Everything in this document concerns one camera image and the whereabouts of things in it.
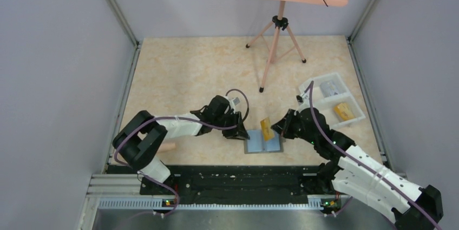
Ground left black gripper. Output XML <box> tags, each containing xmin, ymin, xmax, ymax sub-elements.
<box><xmin>214</xmin><ymin>110</ymin><xmax>250</xmax><ymax>140</ymax></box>

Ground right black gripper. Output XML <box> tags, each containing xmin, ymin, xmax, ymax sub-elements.
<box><xmin>271</xmin><ymin>108</ymin><xmax>317</xmax><ymax>145</ymax></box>

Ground grey card holder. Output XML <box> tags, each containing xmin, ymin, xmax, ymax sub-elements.
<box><xmin>244</xmin><ymin>129</ymin><xmax>285</xmax><ymax>154</ymax></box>

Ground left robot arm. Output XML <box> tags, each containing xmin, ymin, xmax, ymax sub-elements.
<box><xmin>112</xmin><ymin>95</ymin><xmax>250</xmax><ymax>194</ymax></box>

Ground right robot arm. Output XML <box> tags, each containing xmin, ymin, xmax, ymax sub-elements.
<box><xmin>271</xmin><ymin>108</ymin><xmax>443</xmax><ymax>229</ymax></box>

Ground silver card in tray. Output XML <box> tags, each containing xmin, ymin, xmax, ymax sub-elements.
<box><xmin>320</xmin><ymin>80</ymin><xmax>340</xmax><ymax>97</ymax></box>

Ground gold cards in tray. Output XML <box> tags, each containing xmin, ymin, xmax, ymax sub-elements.
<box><xmin>333</xmin><ymin>102</ymin><xmax>355</xmax><ymax>121</ymax></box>

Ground white divided plastic tray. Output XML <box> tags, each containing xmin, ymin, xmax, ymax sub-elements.
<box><xmin>298</xmin><ymin>73</ymin><xmax>366</xmax><ymax>130</ymax></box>

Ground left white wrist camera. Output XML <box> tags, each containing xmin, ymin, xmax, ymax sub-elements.
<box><xmin>228</xmin><ymin>97</ymin><xmax>240</xmax><ymax>109</ymax></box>

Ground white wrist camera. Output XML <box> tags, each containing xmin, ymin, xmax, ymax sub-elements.
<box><xmin>296</xmin><ymin>93</ymin><xmax>310</xmax><ymax>112</ymax></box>
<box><xmin>228</xmin><ymin>97</ymin><xmax>240</xmax><ymax>109</ymax></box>

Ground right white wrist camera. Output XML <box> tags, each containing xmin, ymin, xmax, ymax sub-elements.
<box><xmin>296</xmin><ymin>93</ymin><xmax>310</xmax><ymax>112</ymax></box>

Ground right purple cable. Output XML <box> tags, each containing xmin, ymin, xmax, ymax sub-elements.
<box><xmin>306</xmin><ymin>80</ymin><xmax>443</xmax><ymax>230</ymax></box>

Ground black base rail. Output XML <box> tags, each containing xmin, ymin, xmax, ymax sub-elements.
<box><xmin>89</xmin><ymin>163</ymin><xmax>377</xmax><ymax>211</ymax></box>

